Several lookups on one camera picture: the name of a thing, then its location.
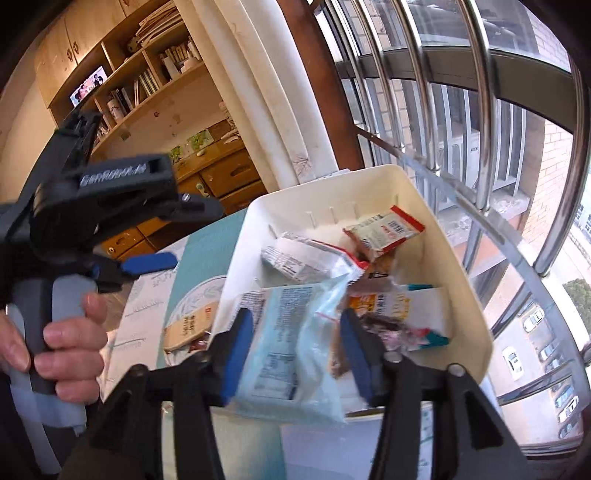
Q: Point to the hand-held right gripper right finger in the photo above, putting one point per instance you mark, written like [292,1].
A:
[358,360]

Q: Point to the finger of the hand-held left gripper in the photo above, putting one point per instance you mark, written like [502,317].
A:
[152,264]
[198,210]

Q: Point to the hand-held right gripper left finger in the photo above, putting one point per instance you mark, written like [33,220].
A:
[235,355]

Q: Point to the light blue snack packet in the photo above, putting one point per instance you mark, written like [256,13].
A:
[286,332]

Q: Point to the white plastic bin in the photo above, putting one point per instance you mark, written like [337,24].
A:
[295,203]

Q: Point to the person's left hand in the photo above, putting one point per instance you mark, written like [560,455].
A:
[74,337]

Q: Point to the dark maroon candy packet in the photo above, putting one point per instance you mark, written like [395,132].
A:
[392,330]

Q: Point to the wooden desk with drawers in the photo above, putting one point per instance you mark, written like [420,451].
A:
[226,173]

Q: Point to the tan snack packet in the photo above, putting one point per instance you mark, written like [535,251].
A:
[189,327]

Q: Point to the green leaf-print mat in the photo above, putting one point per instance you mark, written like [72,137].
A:
[196,141]

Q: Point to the white orange-print snack packet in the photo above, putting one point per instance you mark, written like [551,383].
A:
[415,304]

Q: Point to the wooden bookshelf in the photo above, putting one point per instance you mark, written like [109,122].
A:
[152,99]

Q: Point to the row of books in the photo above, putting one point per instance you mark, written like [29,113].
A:
[138,90]

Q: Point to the framed photo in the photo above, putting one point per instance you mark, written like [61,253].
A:
[88,86]

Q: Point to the white red-striped snack packet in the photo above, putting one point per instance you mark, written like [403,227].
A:
[300,261]

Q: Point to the white curtain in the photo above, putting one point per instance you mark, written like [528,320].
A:
[277,115]

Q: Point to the red white snack packet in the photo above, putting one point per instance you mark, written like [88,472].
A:
[383,230]

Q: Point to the white parked car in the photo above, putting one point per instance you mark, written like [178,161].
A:
[512,362]
[533,319]

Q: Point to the stack of papers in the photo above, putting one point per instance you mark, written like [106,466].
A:
[159,23]

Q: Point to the outdoor air conditioner unit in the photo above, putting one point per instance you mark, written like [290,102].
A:
[471,152]

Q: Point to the metal window guard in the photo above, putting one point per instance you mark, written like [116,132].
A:
[480,92]

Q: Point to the wooden wall cabinet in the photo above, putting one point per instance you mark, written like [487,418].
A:
[55,60]

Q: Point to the dark window frame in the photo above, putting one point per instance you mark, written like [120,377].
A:
[323,83]

